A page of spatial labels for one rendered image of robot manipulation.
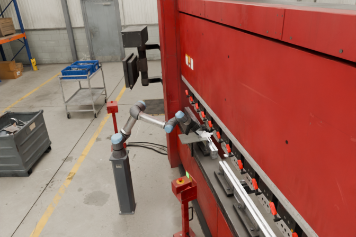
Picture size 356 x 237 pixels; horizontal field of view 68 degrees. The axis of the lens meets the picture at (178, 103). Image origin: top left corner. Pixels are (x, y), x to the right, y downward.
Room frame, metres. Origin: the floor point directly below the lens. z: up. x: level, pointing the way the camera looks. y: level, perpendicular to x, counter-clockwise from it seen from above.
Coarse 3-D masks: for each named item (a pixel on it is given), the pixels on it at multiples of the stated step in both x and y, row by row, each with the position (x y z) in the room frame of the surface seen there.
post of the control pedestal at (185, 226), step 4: (184, 204) 1.85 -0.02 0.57; (188, 204) 1.86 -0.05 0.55; (184, 208) 1.85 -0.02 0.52; (188, 208) 1.86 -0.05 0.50; (184, 212) 1.85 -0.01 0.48; (188, 212) 1.86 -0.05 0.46; (184, 216) 1.84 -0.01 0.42; (188, 216) 1.86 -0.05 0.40; (184, 220) 1.84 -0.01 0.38; (188, 220) 1.86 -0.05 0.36; (184, 224) 1.84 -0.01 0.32; (188, 224) 1.86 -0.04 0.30; (184, 228) 1.84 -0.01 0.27; (188, 228) 1.86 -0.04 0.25; (184, 232) 1.84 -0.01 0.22; (184, 236) 1.85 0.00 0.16; (188, 236) 1.86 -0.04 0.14
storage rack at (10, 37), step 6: (12, 0) 8.94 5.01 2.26; (6, 6) 8.95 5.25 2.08; (18, 12) 8.90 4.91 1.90; (18, 18) 8.89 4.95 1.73; (6, 36) 8.43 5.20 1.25; (12, 36) 8.38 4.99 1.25; (18, 36) 8.58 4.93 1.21; (24, 36) 8.89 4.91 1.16; (0, 42) 7.69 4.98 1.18; (24, 42) 8.90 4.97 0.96; (0, 48) 8.94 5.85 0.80; (30, 54) 8.95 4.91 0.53; (30, 60) 8.89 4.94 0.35; (24, 66) 8.94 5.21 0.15
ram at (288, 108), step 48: (192, 48) 2.65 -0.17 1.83; (240, 48) 1.60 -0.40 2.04; (288, 48) 1.14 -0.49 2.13; (240, 96) 1.57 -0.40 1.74; (288, 96) 1.10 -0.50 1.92; (336, 96) 0.85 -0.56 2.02; (288, 144) 1.06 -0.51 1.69; (336, 144) 0.80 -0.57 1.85; (288, 192) 1.01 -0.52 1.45; (336, 192) 0.76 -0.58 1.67
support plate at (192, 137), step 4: (192, 132) 2.41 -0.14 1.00; (180, 136) 2.34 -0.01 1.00; (184, 136) 2.33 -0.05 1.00; (188, 136) 2.33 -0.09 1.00; (192, 136) 2.32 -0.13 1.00; (196, 136) 2.32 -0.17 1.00; (180, 140) 2.28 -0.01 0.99; (184, 140) 2.26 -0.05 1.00; (188, 140) 2.26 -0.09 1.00; (192, 140) 2.25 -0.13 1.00; (196, 140) 2.25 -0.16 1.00; (200, 140) 2.25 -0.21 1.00; (204, 140) 2.25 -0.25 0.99
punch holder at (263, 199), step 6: (264, 186) 1.20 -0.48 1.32; (264, 192) 1.20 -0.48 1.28; (270, 192) 1.14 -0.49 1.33; (258, 198) 1.25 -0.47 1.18; (264, 198) 1.18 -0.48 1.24; (270, 198) 1.13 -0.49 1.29; (276, 198) 1.12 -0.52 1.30; (264, 204) 1.18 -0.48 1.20; (276, 204) 1.13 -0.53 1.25; (270, 210) 1.12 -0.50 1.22; (276, 210) 1.13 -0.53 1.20
